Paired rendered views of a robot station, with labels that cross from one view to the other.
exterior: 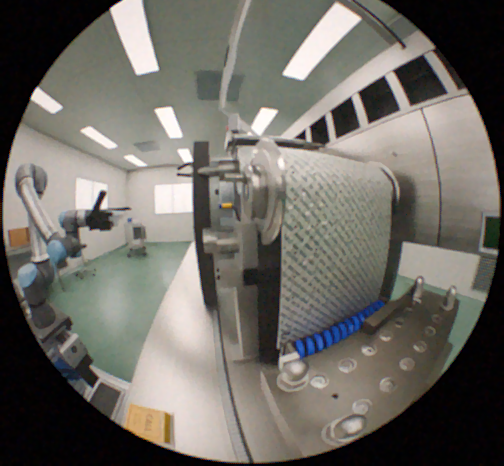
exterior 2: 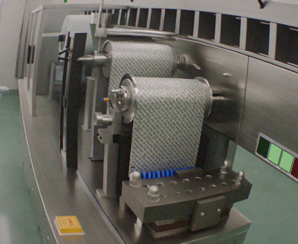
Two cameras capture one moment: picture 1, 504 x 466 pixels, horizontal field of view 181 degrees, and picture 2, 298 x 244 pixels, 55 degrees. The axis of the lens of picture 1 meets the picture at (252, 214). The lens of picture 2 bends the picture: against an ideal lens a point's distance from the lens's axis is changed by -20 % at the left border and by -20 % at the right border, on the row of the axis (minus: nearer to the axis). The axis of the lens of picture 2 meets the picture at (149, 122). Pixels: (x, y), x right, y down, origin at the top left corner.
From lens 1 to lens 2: 84 cm
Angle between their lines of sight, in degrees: 19
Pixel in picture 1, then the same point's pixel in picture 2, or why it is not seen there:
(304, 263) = (141, 133)
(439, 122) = (253, 71)
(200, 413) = (91, 219)
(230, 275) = (107, 137)
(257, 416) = (120, 220)
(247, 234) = (117, 117)
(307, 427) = (141, 196)
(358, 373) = (164, 187)
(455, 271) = not seen: outside the picture
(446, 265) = not seen: outside the picture
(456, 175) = (252, 106)
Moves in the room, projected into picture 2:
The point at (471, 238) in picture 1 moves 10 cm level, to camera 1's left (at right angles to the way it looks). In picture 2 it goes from (253, 144) to (227, 145)
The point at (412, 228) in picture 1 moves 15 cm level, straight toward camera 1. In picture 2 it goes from (226, 127) to (200, 134)
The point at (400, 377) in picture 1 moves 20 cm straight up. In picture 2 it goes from (183, 193) to (195, 128)
